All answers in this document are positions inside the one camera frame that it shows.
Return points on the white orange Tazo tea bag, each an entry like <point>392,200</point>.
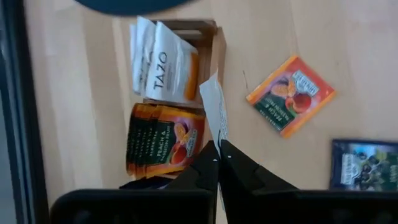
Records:
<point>133,59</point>
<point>214,105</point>
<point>169,68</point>
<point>145,53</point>

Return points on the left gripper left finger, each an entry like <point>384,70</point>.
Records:
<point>140,207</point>

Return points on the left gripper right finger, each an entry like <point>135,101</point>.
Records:
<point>295,208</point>

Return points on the wooden tea organiser box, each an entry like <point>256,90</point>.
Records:
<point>205,34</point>

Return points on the dark round mat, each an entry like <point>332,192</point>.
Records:
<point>133,6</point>

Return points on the dark blue tea bag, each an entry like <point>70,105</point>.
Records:
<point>365,165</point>

